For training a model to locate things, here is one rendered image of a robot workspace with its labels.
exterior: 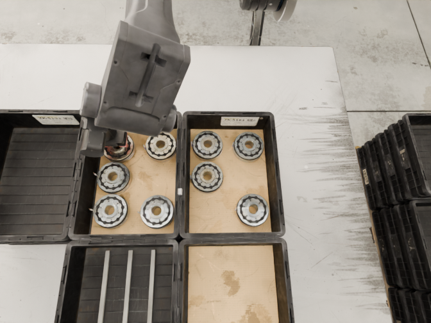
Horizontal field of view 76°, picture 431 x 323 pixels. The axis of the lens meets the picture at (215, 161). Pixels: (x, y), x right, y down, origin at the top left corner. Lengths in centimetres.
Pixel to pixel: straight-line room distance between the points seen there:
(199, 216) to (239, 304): 28
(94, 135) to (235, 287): 58
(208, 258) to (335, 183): 58
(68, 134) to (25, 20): 183
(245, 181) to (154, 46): 69
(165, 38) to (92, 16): 234
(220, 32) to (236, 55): 108
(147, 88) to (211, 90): 92
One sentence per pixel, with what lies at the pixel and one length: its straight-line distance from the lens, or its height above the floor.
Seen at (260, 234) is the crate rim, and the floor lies 92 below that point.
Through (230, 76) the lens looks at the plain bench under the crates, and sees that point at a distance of 127.
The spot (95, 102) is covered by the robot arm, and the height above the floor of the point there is 144.
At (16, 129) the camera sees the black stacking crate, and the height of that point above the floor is 83.
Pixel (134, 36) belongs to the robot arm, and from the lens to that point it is 30.
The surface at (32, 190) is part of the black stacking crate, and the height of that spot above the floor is 83.
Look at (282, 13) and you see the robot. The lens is 93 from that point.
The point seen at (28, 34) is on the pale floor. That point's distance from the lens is 271.
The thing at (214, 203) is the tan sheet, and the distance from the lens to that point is 90.
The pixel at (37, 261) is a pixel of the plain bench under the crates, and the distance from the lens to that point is 116.
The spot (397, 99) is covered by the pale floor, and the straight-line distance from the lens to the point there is 251.
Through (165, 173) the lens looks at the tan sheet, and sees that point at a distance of 93.
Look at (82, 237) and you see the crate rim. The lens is 85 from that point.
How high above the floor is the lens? 172
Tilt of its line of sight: 70 degrees down
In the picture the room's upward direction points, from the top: 8 degrees clockwise
